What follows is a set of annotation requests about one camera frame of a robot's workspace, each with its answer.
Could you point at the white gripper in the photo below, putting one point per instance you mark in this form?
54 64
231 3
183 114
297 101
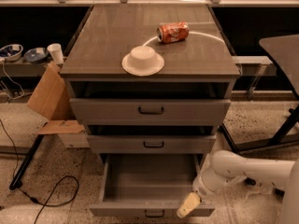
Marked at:
202 184

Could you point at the grey bottom drawer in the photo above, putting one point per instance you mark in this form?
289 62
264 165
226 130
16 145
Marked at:
145 185

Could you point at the grey drawer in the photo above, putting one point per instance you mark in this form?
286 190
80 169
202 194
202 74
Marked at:
150 112
151 144
145 185

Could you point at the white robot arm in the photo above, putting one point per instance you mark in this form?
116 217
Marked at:
227 168

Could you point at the grey middle drawer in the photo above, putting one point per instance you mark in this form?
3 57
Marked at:
151 144

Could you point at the grey drawer cabinet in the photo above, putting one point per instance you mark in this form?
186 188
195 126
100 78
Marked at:
198 67

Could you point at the grey top drawer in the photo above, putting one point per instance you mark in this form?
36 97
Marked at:
150 112

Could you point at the black caster wheel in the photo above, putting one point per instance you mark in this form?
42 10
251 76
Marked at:
250 182

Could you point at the black right table leg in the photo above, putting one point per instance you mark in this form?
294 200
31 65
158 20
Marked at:
229 139

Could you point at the black table leg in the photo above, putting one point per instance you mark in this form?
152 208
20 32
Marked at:
229 139
16 181

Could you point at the upturned white bowl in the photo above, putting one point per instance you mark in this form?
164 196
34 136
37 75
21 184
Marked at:
142 61

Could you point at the crushed orange soda can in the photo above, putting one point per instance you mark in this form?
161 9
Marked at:
173 32

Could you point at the brown cardboard box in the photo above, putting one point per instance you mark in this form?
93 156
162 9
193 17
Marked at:
50 99

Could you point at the black left table leg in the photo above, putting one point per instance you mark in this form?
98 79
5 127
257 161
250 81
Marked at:
16 181

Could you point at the white paper cup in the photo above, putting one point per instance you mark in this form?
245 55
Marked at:
56 53

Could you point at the blue patterned bowl right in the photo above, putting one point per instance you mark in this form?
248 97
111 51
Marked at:
36 55

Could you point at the blue patterned bowl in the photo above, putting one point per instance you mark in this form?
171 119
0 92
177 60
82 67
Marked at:
36 55
12 52

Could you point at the blue patterned bowl left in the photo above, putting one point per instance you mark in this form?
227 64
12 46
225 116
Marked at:
12 52

